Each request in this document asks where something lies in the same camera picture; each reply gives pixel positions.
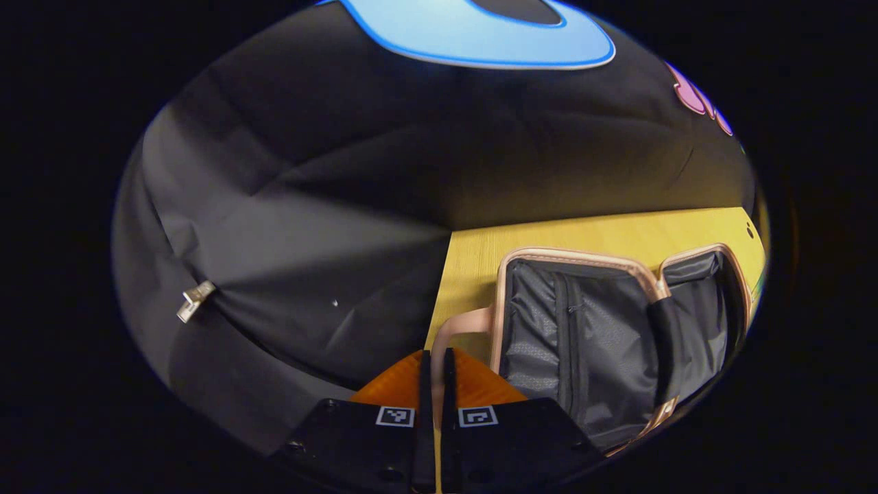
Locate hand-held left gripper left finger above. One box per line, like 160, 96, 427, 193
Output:
271, 350, 438, 494

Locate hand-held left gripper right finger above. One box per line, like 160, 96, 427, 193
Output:
441, 348, 606, 494

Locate pink hard-shell suitcase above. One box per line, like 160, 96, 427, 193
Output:
429, 244, 755, 457

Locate silver cloth clip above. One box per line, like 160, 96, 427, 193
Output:
176, 280, 217, 323

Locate black backdrop cloth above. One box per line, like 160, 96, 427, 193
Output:
112, 0, 759, 457

